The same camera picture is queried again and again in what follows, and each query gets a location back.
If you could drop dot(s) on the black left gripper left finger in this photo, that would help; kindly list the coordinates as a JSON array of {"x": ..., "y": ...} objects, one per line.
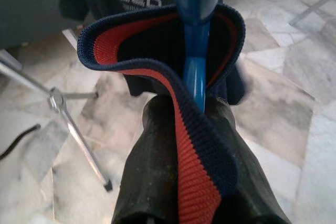
[{"x": 152, "y": 169}]

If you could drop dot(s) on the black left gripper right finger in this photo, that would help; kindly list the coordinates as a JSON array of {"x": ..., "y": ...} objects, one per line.
[{"x": 249, "y": 195}]

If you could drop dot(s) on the navy garment with red collar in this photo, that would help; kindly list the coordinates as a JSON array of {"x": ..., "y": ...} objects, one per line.
[{"x": 199, "y": 169}]

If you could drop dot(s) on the silver metal clothes rack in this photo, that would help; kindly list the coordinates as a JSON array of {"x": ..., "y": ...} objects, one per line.
[{"x": 55, "y": 100}]

